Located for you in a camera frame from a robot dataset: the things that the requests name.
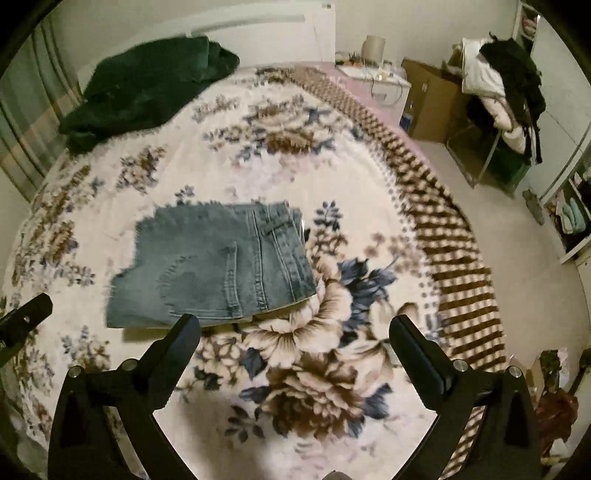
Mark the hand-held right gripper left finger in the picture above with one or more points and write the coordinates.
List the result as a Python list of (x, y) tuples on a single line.
[(183, 328)]

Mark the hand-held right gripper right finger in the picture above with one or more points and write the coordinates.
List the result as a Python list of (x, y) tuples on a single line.
[(407, 333)]

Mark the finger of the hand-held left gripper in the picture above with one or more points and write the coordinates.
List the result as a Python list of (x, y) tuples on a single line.
[(32, 308)]

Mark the blue denim pants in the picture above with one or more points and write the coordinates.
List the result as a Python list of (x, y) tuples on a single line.
[(217, 267)]

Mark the floral printed blanket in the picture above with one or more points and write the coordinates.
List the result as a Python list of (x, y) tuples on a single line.
[(240, 240)]

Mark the dark red bag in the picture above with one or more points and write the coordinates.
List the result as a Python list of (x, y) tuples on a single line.
[(554, 408)]

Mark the striped curtain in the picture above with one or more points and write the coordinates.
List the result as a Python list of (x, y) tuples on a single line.
[(32, 110)]

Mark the white shelf unit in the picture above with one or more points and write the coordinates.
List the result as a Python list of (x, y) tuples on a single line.
[(565, 203)]

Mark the cardboard box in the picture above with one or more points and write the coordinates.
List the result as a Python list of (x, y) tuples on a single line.
[(431, 104)]

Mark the dark green blanket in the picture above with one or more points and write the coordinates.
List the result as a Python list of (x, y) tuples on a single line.
[(147, 87)]

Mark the chair with clothes pile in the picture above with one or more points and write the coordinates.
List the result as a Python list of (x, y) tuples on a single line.
[(501, 106)]

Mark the white bedside table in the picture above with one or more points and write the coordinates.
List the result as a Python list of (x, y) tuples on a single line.
[(376, 83)]

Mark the beige table lamp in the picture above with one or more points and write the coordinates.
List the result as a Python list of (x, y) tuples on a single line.
[(375, 48)]

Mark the white bed headboard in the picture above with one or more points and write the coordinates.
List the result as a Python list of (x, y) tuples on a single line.
[(203, 32)]

